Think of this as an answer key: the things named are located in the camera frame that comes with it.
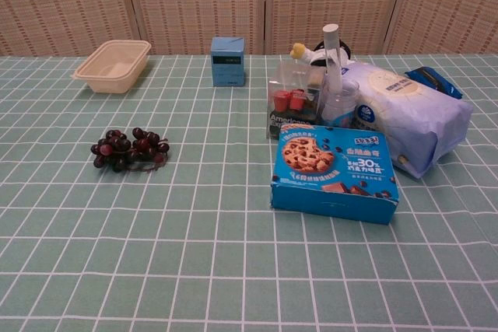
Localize beige plastic food container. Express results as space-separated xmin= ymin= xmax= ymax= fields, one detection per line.
xmin=69 ymin=39 xmax=153 ymax=95

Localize light blue wet wipes pack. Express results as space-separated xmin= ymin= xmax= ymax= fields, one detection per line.
xmin=337 ymin=60 xmax=474 ymax=180

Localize clear box red coffee capsules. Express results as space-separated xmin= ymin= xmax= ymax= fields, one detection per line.
xmin=266 ymin=60 xmax=326 ymax=141

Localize dark blue snack packet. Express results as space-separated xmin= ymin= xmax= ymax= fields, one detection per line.
xmin=404 ymin=67 xmax=464 ymax=100

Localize woven bamboo folding screen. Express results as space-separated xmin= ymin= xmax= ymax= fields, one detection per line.
xmin=0 ymin=0 xmax=498 ymax=57

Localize dark red grape bunch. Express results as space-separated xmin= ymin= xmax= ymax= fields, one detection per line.
xmin=90 ymin=127 xmax=171 ymax=173

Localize green checked tablecloth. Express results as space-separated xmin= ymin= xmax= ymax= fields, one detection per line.
xmin=0 ymin=54 xmax=498 ymax=332

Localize clear tube with white cap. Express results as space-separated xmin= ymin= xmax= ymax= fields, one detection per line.
xmin=321 ymin=23 xmax=344 ymax=121

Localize clear plastic jar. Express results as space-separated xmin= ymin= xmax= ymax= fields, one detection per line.
xmin=319 ymin=79 xmax=361 ymax=129

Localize blue chocolate cookie box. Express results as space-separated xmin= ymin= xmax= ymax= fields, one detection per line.
xmin=269 ymin=122 xmax=401 ymax=226

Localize small blue carton box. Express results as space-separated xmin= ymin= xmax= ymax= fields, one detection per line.
xmin=210 ymin=36 xmax=247 ymax=88

